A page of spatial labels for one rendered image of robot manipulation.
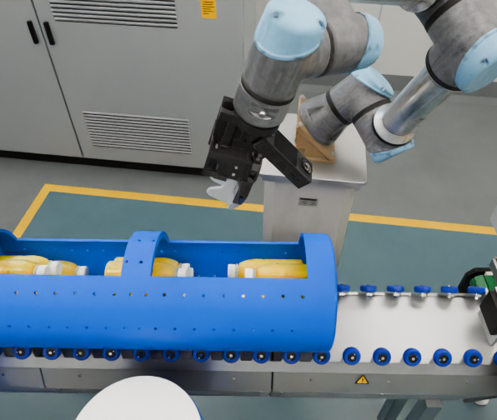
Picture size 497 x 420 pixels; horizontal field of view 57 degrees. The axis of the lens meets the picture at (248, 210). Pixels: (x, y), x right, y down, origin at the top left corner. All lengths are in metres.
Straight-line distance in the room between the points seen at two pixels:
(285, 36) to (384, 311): 0.96
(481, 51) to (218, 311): 0.71
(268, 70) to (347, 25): 0.12
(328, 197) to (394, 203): 1.62
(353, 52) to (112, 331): 0.76
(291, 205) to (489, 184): 2.12
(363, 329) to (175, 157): 1.97
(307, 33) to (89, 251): 0.93
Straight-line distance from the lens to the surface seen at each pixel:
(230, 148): 0.68
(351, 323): 1.32
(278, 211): 1.48
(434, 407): 1.61
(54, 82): 2.96
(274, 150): 0.66
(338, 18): 0.64
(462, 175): 3.39
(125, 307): 1.05
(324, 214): 1.47
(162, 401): 1.09
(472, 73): 0.94
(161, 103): 2.77
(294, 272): 1.08
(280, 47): 0.56
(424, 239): 2.87
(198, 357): 1.21
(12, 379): 1.43
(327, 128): 1.35
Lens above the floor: 2.04
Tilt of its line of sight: 46 degrees down
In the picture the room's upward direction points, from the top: straight up
